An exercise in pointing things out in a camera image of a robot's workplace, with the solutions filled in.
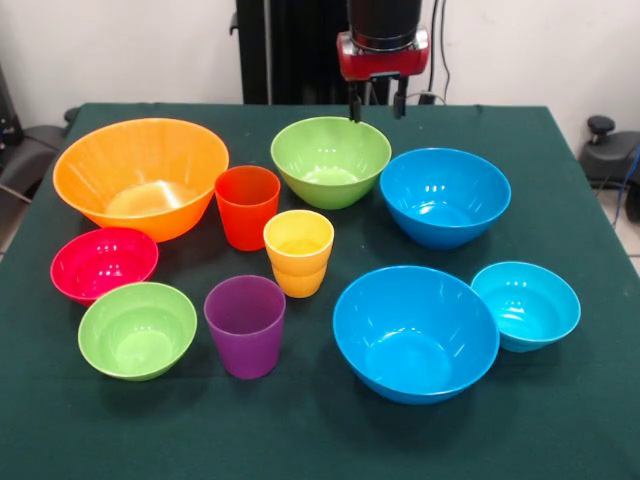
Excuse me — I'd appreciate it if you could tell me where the purple cup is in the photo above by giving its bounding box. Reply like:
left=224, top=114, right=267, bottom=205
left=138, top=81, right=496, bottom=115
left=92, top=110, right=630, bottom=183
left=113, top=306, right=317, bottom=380
left=203, top=274, right=287, bottom=380

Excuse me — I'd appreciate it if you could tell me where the small pink bowl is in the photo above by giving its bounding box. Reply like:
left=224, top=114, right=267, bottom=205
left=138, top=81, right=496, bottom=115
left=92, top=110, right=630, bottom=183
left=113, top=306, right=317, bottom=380
left=49, top=226, right=160, bottom=308

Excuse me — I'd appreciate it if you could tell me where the dark grey pedestal foot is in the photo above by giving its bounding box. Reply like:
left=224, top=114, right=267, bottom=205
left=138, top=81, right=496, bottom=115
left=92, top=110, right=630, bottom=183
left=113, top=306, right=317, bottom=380
left=0, top=124, right=66, bottom=201
left=579, top=115, right=640, bottom=189

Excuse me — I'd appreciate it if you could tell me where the large green bowl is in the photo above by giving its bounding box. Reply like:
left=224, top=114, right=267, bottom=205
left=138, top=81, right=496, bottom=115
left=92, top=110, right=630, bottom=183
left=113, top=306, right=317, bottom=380
left=270, top=116, right=393, bottom=211

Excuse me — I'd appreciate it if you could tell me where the large orange bowl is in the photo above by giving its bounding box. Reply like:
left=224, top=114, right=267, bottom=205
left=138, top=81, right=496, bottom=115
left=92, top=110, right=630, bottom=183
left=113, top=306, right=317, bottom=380
left=52, top=117, right=231, bottom=244

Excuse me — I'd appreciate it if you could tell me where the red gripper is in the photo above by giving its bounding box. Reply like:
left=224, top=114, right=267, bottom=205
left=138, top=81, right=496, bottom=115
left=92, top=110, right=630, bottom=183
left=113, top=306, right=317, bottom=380
left=336, top=28, right=431, bottom=124

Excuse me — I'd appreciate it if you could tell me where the small green bowl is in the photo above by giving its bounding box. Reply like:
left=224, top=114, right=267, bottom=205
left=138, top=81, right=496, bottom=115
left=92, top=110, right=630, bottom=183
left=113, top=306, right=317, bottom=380
left=77, top=281, right=199, bottom=383

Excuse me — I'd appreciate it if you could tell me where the red cup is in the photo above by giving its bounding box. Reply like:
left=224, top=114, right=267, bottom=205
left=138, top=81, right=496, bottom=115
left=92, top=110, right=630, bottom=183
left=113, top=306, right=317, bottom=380
left=214, top=165, right=282, bottom=252

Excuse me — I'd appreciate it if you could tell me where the small light blue bowl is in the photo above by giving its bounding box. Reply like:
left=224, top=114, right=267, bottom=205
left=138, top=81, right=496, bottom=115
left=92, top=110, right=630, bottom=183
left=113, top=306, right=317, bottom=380
left=470, top=260, right=582, bottom=354

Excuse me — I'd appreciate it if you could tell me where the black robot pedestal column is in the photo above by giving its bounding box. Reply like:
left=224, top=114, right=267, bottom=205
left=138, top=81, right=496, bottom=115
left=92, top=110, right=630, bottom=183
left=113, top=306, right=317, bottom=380
left=229, top=0, right=404, bottom=106

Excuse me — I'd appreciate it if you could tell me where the dark green tablecloth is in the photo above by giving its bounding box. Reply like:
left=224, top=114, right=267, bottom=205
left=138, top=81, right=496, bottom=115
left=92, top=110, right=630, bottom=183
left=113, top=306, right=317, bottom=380
left=0, top=102, right=640, bottom=480

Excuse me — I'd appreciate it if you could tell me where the black wall cable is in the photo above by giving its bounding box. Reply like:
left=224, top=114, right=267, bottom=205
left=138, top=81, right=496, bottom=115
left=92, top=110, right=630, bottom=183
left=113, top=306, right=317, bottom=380
left=407, top=0, right=454, bottom=107

